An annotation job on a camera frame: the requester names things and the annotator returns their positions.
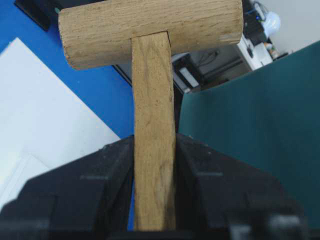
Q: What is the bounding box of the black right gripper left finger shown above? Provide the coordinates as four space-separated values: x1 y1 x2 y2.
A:
0 136 134 240

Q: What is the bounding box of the blue table cloth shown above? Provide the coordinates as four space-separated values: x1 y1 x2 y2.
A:
0 0 137 231

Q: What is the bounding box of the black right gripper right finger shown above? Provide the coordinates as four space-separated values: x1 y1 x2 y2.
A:
175 134 308 240

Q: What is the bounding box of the wooden mallet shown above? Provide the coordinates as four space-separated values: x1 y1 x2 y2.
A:
58 0 243 231

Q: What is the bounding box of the large white foam board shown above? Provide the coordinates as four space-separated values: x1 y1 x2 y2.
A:
0 38 119 205

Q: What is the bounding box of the dark green backdrop sheet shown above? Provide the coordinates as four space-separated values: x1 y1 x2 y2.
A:
178 42 320 229

